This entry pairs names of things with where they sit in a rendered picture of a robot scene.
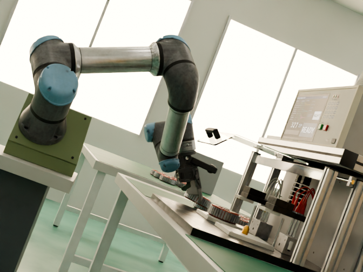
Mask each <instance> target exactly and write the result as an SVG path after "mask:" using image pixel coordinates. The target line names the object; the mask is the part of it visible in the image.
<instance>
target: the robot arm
mask: <svg viewBox="0 0 363 272"><path fill-rule="evenodd" d="M29 54H30V57H29V61H30V64H31V70H32V76H33V82H34V86H35V93H34V95H33V99H32V102H31V104H30V105H29V106H28V107H27V108H26V109H25V110H24V111H23V112H22V114H21V116H20V118H19V122H18V125H19V129H20V131H21V133H22V134H23V135H24V136H25V137H26V138H27V139H28V140H30V141H32V142H34V143H36V144H39V145H54V144H56V143H58V142H60V141H61V140H62V139H63V137H64V135H65V132H66V128H67V125H66V116H67V114H68V112H69V109H70V107H71V105H72V102H73V100H74V99H75V97H76V95H77V91H78V78H77V75H78V74H87V73H126V72H150V73H151V74H152V75H153V76H163V77H164V80H165V83H166V86H167V91H168V99H167V103H168V105H169V109H168V113H167V117H166V121H160V122H153V123H149V124H146V125H145V126H144V134H145V139H146V141H147V142H153V145H154V148H155V151H156V155H157V158H158V161H159V165H160V167H161V170H162V171H163V172H165V173H169V172H174V171H176V177H177V181H179V182H186V185H185V186H183V187H182V188H181V189H182V191H186V192H187V194H189V195H197V196H198V198H199V203H201V202H202V199H203V195H202V189H201V182H200V177H199V171H198V166H199V167H201V168H203V169H205V170H207V172H208V173H214V174H216V172H217V170H218V169H217V168H216V167H215V166H214V165H212V164H210V165H209V164H207V163H205V162H202V161H200V160H198V159H196V158H194V157H192V156H191V155H193V154H196V151H195V149H196V144H195V139H194V131H193V122H192V118H191V114H190V112H191V111H192V110H193V109H194V107H195V104H196V100H197V95H198V89H199V73H198V70H197V67H196V65H195V62H194V60H193V57H192V55H191V50H190V48H189V46H188V45H187V43H186V41H185V40H184V39H183V38H181V37H179V36H177V35H165V36H163V38H161V37H160V38H159V39H158V40H157V41H156V42H152V43H151V44H150V45H149V46H127V47H77V46H76V45H75V44H74V43H65V42H64V41H63V40H62V39H61V38H59V37H58V36H54V35H47V36H43V37H41V38H39V39H37V40H36V41H35V42H34V43H33V44H32V45H31V48H30V51H29ZM186 157H187V159H186Z"/></svg>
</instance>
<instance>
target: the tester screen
mask: <svg viewBox="0 0 363 272"><path fill-rule="evenodd" d="M327 98H328V96H312V97H298V98H297V101H296V102H295V105H294V108H293V111H292V113H291V116H290V119H289V121H288V124H287V126H286V129H285V130H295V131H299V133H298V135H294V134H284V135H283V136H286V137H295V138H303V139H312V138H308V137H299V134H300V131H301V129H302V126H303V124H304V123H315V124H318V122H319V120H308V119H306V116H307V114H308V111H323V109H324V106H325V103H326V100H327ZM321 113H322V112H321ZM292 122H299V123H298V127H297V128H290V127H291V123H292Z"/></svg>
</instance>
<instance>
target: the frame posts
mask: <svg viewBox="0 0 363 272"><path fill-rule="evenodd" d="M255 155H259V156H261V154H260V153H257V152H255V151H252V152H251V155H250V157H249V160H248V162H247V165H246V168H245V170H244V173H243V176H242V178H241V181H240V184H239V186H238V189H237V191H236V194H238V195H241V192H242V191H243V189H244V186H249V185H250V182H251V180H252V177H253V175H254V171H255V170H256V166H257V164H256V163H253V160H254V157H255ZM280 172H281V170H279V169H275V168H271V171H270V173H269V176H268V178H267V181H266V184H265V187H264V189H263V192H265V190H266V188H267V185H268V184H269V182H270V181H271V180H272V179H274V178H279V175H280ZM338 173H339V171H337V170H335V169H332V168H330V167H325V169H324V172H323V174H322V177H321V179H320V182H319V185H318V188H317V190H316V193H315V195H314V198H313V201H312V203H311V206H310V209H309V211H308V214H307V217H306V220H305V222H304V225H303V227H302V230H301V233H300V235H299V238H298V241H297V244H296V246H295V249H294V251H293V254H292V257H291V259H290V261H291V262H292V263H294V264H297V265H300V266H302V267H303V266H304V264H305V261H306V258H307V255H308V252H309V250H310V247H311V245H312V242H313V239H314V237H315V234H316V232H317V229H318V226H319V223H320V220H321V218H322V215H323V213H324V210H325V207H326V205H327V202H328V199H329V197H330V194H331V191H332V189H333V186H334V183H335V181H336V178H337V176H338ZM362 201H363V181H362V180H359V179H357V180H356V182H355V185H354V188H352V189H351V192H350V194H349V197H348V200H347V202H346V205H345V208H344V211H343V213H342V216H341V218H340V221H339V224H338V227H337V229H336V232H335V234H334V237H333V240H332V243H331V245H330V248H329V250H328V253H327V256H326V258H325V262H324V264H323V267H322V269H321V272H337V269H338V266H339V263H340V260H341V258H342V255H343V253H344V250H345V247H346V245H347V241H348V239H349V236H350V234H351V231H352V228H353V226H354V223H355V220H356V218H357V215H358V212H359V209H360V207H361V204H362ZM242 204H243V200H240V199H239V198H237V197H234V199H233V202H232V204H231V207H230V210H231V211H233V212H235V213H238V214H239V211H240V209H241V206H242ZM259 205H261V206H265V205H262V204H260V203H258V205H257V208H256V211H255V213H254V216H253V218H256V219H260V217H261V215H262V212H263V210H261V209H260V208H258V206H259ZM253 218H252V219H253ZM251 222H252V221H251ZM250 225H251V224H250ZM249 228H250V227H249Z"/></svg>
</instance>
